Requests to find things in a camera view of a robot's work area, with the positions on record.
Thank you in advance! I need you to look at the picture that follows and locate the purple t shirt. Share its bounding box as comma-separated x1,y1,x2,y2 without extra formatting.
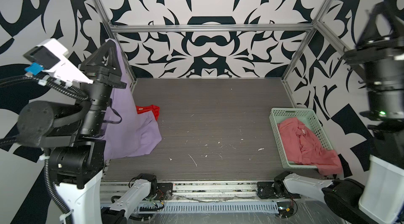
101,41,162,161

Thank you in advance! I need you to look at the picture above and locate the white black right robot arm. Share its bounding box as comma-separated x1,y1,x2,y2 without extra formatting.
273,2,404,224

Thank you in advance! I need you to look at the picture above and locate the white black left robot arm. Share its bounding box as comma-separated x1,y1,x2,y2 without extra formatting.
1,39,157,224

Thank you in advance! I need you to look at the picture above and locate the red folded t shirt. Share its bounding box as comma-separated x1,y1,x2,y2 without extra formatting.
136,105,160,121

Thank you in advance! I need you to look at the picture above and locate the mint green plastic basket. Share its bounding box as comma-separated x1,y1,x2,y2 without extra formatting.
269,108,340,175

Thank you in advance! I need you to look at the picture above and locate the pink t shirt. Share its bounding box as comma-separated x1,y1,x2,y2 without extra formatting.
277,117,343,176

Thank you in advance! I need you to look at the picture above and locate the aluminium frame back crossbar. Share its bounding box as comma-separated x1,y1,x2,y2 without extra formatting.
111,24,311,33

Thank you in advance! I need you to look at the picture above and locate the aluminium frame post left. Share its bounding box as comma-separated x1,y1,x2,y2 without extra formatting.
92,0,137,84

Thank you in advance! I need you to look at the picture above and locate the aluminium frame post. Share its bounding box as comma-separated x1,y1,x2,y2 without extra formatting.
282,0,334,83
92,0,137,84

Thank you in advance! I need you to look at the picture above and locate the black hook rail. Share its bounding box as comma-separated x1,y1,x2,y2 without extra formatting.
342,47,366,84

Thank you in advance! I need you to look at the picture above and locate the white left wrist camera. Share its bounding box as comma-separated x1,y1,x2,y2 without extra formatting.
23,38,94,86

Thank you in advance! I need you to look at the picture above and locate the aluminium frame post right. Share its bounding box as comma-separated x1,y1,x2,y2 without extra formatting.
282,0,334,83

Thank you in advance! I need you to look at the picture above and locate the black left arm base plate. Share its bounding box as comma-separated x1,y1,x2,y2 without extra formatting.
156,183,173,200

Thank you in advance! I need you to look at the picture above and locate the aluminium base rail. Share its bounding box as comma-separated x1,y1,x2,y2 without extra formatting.
100,179,348,204

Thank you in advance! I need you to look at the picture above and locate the white slotted cable duct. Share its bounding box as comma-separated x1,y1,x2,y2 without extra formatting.
136,201,279,214

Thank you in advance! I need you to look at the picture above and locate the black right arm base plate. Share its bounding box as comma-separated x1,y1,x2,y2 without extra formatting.
257,181,301,199

